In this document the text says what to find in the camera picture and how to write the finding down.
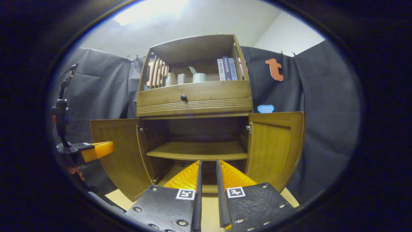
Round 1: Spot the wooden drawer with black knob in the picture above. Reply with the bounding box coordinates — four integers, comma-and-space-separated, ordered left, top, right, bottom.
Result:
137, 81, 252, 107

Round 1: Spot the white book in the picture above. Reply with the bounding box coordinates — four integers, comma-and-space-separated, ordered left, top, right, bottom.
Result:
217, 58, 226, 81

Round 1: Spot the light blue book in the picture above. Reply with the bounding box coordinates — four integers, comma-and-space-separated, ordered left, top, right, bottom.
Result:
228, 58, 239, 81

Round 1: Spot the black backdrop cloth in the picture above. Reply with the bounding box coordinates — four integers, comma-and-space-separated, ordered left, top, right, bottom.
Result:
48, 39, 361, 205

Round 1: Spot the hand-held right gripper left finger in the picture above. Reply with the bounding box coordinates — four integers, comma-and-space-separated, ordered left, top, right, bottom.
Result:
125, 160, 202, 232

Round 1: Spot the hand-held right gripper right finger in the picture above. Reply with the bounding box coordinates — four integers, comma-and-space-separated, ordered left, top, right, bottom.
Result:
216, 159, 295, 232

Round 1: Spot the black articulated stand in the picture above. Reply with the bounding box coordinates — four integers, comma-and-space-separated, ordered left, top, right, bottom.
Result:
50, 63, 79, 149

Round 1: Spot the wooden shoe cabinet door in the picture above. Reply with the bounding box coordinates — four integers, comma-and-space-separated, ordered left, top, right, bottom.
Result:
245, 112, 305, 193
90, 119, 153, 202

